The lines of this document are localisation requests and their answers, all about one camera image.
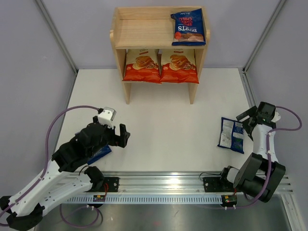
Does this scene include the blue bag back side up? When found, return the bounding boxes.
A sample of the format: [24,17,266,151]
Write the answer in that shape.
[217,117,244,154]

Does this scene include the cassava chips bag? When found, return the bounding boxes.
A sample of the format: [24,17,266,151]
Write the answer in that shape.
[123,49,161,83]
[160,49,199,84]

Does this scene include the blue burts bag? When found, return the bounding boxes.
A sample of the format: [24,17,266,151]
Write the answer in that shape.
[170,8,206,46]
[76,131,112,166]

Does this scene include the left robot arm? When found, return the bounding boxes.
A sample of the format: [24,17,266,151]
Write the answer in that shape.
[0,123,130,231]

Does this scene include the wooden two-tier shelf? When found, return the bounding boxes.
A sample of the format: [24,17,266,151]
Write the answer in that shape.
[109,6,211,105]

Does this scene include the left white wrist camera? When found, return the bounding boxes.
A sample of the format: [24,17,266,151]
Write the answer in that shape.
[97,107,116,129]

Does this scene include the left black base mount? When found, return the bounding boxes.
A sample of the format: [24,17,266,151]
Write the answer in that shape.
[81,166,120,193]

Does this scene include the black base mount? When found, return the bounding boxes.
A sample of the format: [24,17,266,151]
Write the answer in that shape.
[199,166,237,194]
[81,166,120,193]

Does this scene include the white slotted cable duct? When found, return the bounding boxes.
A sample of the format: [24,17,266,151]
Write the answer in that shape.
[65,194,222,205]

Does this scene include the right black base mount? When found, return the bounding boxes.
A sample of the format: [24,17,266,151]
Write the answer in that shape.
[199,166,237,194]

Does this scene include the aluminium mounting rail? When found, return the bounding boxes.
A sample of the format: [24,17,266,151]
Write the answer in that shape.
[52,171,293,199]

